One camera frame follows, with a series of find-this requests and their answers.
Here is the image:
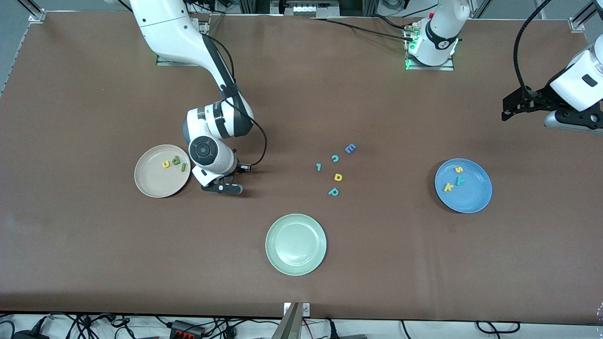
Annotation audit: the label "beige brown plate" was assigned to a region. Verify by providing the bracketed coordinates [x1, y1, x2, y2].
[134, 144, 192, 198]

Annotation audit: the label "short black table cable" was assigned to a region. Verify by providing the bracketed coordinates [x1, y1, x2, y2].
[370, 14, 415, 31]

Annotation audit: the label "long black table cable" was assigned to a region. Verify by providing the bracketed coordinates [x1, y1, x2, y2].
[309, 17, 415, 43]

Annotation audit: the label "looped black cable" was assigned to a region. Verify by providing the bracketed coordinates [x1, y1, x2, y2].
[475, 321, 522, 335]

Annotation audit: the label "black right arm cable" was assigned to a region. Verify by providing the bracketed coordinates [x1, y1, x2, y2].
[203, 33, 268, 168]

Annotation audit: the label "aluminium frame corner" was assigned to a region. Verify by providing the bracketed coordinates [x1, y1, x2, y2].
[569, 0, 603, 32]
[18, 0, 46, 23]

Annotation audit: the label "grey background device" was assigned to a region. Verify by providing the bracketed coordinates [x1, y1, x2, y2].
[271, 0, 341, 17]

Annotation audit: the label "pale green plate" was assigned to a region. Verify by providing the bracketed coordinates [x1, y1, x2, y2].
[265, 214, 327, 276]

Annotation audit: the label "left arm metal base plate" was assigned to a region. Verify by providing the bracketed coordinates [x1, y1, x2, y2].
[405, 56, 456, 72]

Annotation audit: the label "blue plate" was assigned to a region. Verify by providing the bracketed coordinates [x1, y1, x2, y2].
[434, 158, 493, 214]

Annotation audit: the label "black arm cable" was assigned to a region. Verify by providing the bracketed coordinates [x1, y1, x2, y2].
[513, 0, 553, 92]
[203, 33, 268, 168]

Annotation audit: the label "brown table cover sheet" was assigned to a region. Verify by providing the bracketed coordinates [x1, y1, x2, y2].
[0, 10, 603, 325]

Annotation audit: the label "aluminium profile post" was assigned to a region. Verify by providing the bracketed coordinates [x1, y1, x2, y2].
[272, 303, 302, 339]

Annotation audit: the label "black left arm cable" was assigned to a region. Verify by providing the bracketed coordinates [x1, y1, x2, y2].
[513, 0, 553, 92]

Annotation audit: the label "black power strip red switches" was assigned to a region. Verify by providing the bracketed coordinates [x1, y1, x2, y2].
[171, 320, 206, 339]

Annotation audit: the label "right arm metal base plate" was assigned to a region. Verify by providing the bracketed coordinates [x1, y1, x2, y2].
[155, 54, 201, 67]

